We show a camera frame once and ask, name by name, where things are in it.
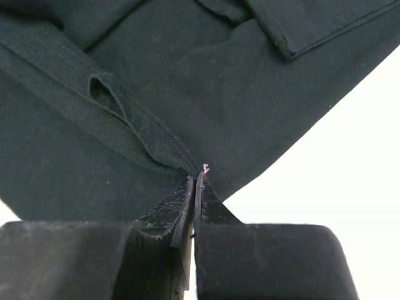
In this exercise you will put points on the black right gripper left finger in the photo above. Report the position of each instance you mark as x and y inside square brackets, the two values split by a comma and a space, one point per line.
[148, 258]

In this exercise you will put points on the black t-shirt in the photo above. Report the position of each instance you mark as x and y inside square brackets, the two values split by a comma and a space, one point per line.
[106, 106]

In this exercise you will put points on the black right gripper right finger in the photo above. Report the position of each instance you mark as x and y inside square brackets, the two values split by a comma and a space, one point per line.
[235, 260]

